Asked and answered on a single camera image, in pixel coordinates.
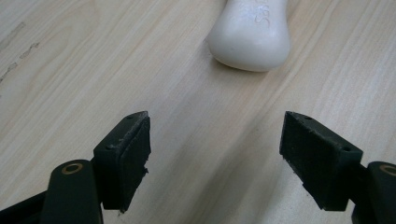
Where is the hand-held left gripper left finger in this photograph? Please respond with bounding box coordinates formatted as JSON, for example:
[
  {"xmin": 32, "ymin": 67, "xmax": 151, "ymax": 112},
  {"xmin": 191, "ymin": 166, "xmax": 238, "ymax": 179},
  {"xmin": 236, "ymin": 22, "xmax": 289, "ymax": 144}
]
[{"xmin": 92, "ymin": 110, "xmax": 152, "ymax": 214}]

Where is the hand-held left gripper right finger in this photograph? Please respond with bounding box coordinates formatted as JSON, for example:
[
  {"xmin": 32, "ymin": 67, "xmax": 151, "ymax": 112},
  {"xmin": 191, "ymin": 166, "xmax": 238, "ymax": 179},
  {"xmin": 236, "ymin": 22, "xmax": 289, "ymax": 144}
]
[{"xmin": 278, "ymin": 110, "xmax": 364, "ymax": 212}]

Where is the white soap bar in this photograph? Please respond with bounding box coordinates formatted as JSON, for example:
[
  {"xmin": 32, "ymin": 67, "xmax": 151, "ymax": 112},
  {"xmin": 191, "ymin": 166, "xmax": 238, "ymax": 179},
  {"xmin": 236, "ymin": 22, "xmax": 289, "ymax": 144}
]
[{"xmin": 206, "ymin": 0, "xmax": 291, "ymax": 73}]

